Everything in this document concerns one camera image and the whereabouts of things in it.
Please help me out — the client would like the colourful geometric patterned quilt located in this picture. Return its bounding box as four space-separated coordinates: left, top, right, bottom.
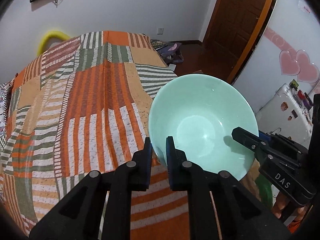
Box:
0 74 18 152

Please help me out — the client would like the mint green bowl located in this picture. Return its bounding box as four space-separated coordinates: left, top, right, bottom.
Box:
148 74 259 180

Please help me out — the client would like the yellow foam hoop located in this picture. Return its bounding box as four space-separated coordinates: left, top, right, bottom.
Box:
36 30 70 56

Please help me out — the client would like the person's right hand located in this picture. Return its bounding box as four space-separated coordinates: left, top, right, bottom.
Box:
272 192 308 223

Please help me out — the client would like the orange striped patchwork blanket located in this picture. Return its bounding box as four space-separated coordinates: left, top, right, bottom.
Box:
1 31 176 239

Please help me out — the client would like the white suitcase with stickers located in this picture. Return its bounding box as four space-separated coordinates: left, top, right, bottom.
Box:
255 84 313 148

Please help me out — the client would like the white wall socket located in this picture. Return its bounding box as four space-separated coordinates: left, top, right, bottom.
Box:
157 28 164 35

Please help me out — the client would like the brown wooden door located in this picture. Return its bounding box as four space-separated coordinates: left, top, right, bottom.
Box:
201 0 273 83

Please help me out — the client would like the pink heart wall decoration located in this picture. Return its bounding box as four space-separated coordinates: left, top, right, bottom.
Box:
279 50 319 84

